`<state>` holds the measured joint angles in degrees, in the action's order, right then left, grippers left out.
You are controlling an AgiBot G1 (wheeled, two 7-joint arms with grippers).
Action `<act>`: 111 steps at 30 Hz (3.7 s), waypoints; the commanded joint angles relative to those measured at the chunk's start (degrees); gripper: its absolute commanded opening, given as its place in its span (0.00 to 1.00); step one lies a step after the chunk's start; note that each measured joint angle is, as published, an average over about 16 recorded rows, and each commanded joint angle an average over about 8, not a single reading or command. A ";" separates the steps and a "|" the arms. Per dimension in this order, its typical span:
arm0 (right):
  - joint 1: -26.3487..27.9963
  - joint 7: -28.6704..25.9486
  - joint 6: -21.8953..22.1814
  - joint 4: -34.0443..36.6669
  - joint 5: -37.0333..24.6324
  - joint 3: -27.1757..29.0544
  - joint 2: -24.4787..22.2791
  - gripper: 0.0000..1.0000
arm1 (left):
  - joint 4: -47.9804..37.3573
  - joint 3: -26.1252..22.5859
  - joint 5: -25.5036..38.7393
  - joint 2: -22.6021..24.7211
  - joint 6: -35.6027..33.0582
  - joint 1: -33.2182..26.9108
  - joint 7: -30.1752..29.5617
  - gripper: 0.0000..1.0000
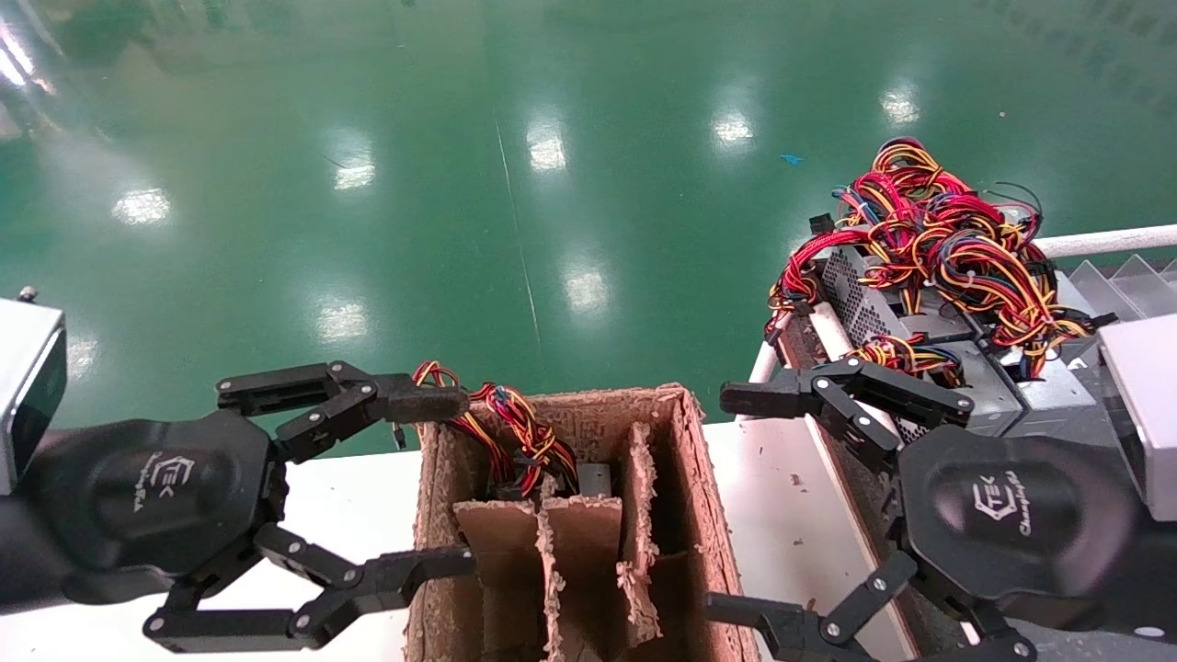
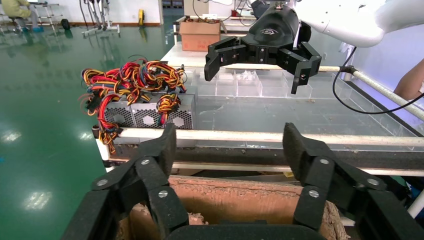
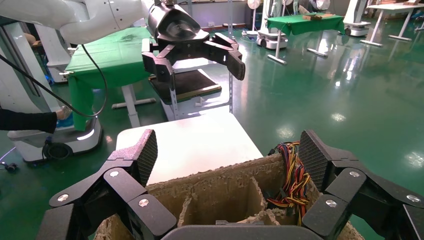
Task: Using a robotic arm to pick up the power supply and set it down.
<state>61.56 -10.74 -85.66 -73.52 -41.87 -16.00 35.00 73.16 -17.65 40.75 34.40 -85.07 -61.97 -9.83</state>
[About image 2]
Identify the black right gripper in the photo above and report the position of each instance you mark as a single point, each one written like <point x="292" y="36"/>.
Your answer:
<point x="271" y="33"/>

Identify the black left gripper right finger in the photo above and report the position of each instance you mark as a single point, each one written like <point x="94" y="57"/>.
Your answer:
<point x="318" y="169"/>

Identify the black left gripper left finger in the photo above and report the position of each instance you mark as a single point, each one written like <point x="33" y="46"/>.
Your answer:
<point x="155" y="165"/>

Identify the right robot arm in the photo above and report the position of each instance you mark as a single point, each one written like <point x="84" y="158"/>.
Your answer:
<point x="348" y="20"/>

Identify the person bare forearm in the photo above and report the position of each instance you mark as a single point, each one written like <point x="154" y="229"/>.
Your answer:
<point x="412" y="82"/>

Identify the clear acrylic compartment organizer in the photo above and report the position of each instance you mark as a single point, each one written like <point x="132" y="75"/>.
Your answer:
<point x="248" y="86"/>

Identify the grey metal power supply unit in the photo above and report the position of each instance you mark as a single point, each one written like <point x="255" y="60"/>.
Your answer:
<point x="114" y="114"/>
<point x="145" y="119"/>
<point x="184" y="119"/>

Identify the white pipe leg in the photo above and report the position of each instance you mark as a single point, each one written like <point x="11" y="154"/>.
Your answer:
<point x="103" y="152"/>

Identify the closed brown cardboard carton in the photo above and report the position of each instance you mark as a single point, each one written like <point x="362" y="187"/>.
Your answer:
<point x="198" y="38"/>

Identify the worn brown cardboard box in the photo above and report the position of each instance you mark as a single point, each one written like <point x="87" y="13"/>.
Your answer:
<point x="238" y="202"/>

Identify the white pipe stub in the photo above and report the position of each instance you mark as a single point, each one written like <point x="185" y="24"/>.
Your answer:
<point x="416" y="205"/>

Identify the yellow upright object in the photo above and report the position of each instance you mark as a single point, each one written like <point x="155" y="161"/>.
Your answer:
<point x="141" y="16"/>

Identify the metal step rack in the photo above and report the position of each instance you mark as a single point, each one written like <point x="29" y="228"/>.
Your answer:
<point x="53" y="15"/>

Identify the seated person in yellow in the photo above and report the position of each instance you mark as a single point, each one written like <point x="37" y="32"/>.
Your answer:
<point x="15" y="8"/>

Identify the long white pipe rail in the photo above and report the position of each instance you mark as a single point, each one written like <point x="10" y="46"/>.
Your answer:
<point x="232" y="136"/>

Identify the white wheeled stand frame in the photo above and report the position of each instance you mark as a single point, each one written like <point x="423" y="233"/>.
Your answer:
<point x="99" y="30"/>

